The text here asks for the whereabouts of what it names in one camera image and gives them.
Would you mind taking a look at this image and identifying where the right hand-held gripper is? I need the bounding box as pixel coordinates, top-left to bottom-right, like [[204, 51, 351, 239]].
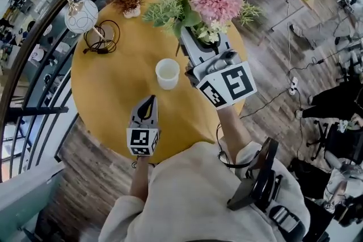
[[179, 26, 258, 111]]

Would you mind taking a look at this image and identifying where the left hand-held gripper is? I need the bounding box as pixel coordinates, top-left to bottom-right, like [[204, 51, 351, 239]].
[[126, 95, 162, 157]]

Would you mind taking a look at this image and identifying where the white vase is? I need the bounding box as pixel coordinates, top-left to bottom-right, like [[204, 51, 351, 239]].
[[155, 58, 181, 91]]

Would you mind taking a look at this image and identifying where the person's left forearm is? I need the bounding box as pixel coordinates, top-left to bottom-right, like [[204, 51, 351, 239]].
[[129, 155, 155, 203]]

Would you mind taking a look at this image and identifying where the person's right forearm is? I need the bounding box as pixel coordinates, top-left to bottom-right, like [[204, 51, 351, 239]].
[[216, 104, 253, 165]]

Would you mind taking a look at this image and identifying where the person's beige sweatshirt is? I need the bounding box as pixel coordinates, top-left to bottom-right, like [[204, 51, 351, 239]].
[[98, 141, 311, 242]]

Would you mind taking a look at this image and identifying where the white power strip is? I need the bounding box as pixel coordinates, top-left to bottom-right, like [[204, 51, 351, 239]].
[[288, 76, 299, 96]]

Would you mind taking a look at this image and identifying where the white globe table lamp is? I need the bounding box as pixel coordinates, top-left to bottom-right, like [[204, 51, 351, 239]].
[[64, 0, 121, 52]]

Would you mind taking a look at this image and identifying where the black metal railing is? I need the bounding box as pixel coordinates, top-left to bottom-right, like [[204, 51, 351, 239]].
[[0, 0, 134, 182]]

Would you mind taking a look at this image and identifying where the teal partition panel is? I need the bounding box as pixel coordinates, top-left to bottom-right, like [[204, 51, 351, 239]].
[[0, 162, 67, 242]]

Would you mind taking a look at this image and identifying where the black office chair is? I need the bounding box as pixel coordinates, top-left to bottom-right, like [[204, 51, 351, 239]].
[[306, 120, 363, 165]]

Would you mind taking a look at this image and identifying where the black lamp cable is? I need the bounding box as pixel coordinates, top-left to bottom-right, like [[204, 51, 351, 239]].
[[82, 19, 121, 55]]

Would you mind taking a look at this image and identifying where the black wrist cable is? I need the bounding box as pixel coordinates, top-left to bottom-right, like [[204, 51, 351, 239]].
[[216, 122, 242, 170]]

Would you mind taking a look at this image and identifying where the black chest harness mount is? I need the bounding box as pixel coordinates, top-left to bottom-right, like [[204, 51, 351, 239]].
[[226, 137, 284, 212]]

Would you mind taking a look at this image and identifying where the grey strap buckle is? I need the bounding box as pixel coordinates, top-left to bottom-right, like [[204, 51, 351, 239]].
[[268, 205, 306, 236]]

